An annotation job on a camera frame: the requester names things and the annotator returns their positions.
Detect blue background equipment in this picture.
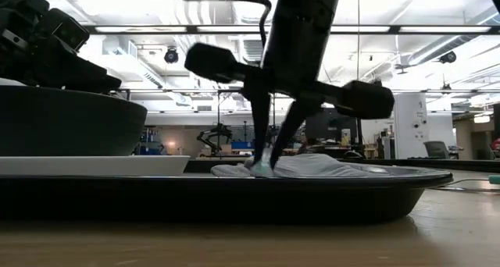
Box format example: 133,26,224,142
140,126,161,155

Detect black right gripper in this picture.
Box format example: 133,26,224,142
184,0,396,170

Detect black overhead light beam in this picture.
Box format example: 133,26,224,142
84,24,500,35

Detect white round plate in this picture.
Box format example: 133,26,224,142
0,154,191,177

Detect spoon with solid green handle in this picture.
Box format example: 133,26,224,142
441,175,500,186

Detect black plastic serving tray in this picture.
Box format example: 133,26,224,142
0,164,455,226

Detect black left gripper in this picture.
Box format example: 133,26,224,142
0,0,123,95

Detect dark background monitor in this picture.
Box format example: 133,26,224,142
305,109,363,141

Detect black round bowl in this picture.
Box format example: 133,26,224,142
0,84,149,158

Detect black aluminium table frame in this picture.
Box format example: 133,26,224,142
183,158,500,173

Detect white room pillar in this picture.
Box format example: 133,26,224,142
392,93,430,161

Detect grey cloth napkin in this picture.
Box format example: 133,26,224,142
210,152,391,179

